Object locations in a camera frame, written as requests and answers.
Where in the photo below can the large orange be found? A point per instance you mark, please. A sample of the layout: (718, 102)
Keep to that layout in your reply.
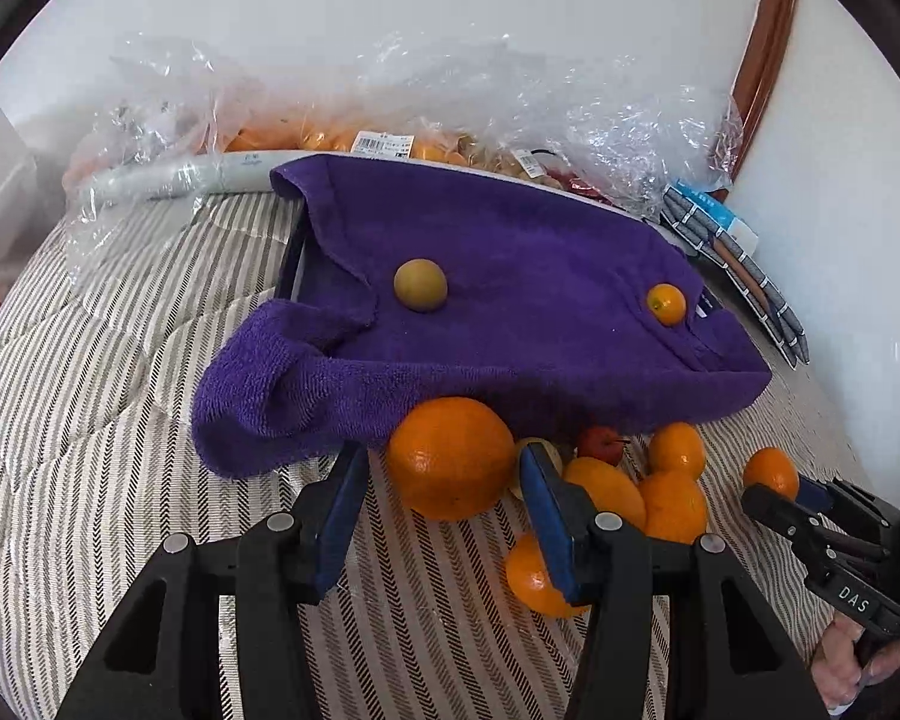
(450, 469)

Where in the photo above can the white tray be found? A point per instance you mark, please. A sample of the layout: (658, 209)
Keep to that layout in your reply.
(195, 174)

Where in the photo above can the person's right hand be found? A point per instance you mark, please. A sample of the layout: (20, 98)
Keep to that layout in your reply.
(840, 667)

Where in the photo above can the brown wooden door frame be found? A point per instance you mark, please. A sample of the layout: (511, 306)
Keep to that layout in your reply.
(769, 37)

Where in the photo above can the purple towel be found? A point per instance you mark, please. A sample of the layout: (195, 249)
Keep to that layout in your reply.
(532, 255)

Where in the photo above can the round green-brown fruit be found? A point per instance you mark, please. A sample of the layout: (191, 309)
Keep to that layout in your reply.
(420, 285)

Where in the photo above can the dark red packet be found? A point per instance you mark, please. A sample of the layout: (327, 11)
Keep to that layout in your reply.
(579, 183)

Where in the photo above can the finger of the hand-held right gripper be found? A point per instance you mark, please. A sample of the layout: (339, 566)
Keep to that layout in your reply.
(814, 495)
(787, 517)

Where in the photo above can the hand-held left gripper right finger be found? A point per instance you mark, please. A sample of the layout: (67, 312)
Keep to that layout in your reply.
(547, 517)

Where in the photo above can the small red apple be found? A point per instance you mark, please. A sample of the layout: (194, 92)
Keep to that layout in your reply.
(598, 444)

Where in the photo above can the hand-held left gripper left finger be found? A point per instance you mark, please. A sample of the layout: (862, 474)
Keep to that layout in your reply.
(341, 517)

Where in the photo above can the empty clear plastic bag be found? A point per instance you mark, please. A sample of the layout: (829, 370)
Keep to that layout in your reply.
(645, 142)

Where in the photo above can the small yellow-green fruit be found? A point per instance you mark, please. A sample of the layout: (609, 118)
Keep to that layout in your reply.
(556, 456)

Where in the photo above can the folded grey checkered cloth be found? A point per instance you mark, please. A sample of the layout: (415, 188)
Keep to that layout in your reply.
(750, 277)

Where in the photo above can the clear plastic bag of tan fruits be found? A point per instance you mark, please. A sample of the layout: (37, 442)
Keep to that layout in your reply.
(495, 157)

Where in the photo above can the white plastic bag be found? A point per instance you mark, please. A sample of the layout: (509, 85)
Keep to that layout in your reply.
(7, 202)

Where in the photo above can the small orange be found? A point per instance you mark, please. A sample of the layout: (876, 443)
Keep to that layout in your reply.
(666, 304)

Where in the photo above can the clear plastic bag of oranges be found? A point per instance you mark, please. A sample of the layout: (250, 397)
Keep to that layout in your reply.
(270, 136)

